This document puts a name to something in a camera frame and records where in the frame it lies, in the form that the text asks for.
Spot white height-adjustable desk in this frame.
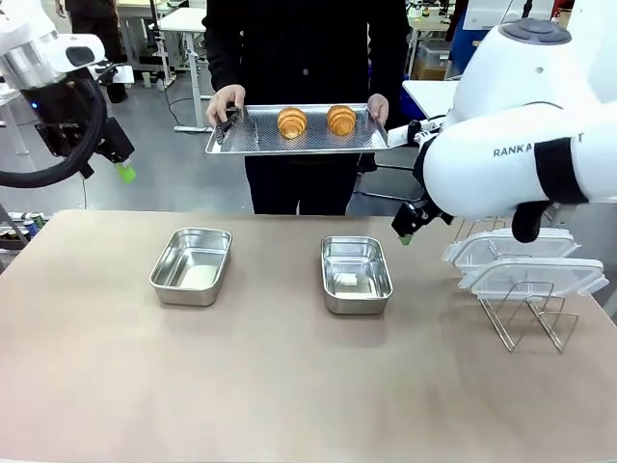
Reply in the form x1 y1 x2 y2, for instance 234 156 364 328
156 7 209 134

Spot golden croissant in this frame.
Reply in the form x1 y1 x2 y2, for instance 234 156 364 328
326 104 359 137
277 106 309 141

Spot white table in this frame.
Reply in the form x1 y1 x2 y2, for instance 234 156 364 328
401 79 460 122

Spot background person in black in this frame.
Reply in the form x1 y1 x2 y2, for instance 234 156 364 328
54 0 129 105

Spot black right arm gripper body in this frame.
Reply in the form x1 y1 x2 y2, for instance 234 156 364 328
390 200 454 236

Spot cardboard box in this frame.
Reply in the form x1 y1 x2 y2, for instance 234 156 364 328
413 57 447 81

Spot clear plastic container lid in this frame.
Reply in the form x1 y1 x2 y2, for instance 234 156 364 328
442 227 582 272
457 258 610 303

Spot black steel tongs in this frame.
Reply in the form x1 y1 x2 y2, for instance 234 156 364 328
215 103 250 146

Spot person in black clothes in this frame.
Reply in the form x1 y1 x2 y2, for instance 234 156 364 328
201 0 411 216

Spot metal chair base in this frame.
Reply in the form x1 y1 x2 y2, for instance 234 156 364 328
354 158 425 204

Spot black cable sleeve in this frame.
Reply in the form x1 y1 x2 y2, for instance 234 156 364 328
511 200 553 245

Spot black corrugated cable hose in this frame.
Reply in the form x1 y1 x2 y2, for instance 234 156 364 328
0 79 108 190

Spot person's right forearm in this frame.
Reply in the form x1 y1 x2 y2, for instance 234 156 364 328
201 26 245 95

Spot rectangular steel container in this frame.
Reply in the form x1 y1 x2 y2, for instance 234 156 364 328
320 234 394 316
148 227 233 308

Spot person's left forearm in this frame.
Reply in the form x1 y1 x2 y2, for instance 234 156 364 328
368 26 411 100

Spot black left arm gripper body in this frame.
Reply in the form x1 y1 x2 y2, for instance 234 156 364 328
94 116 137 166

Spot person's left hand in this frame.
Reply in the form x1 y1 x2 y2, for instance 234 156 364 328
366 93 390 124

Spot perforated steel baking tray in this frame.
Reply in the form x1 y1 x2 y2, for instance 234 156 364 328
204 102 390 156

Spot person's right hand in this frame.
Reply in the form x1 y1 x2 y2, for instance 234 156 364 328
205 84 248 129

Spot steel wire rack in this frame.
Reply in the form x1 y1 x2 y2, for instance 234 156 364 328
455 216 579 356

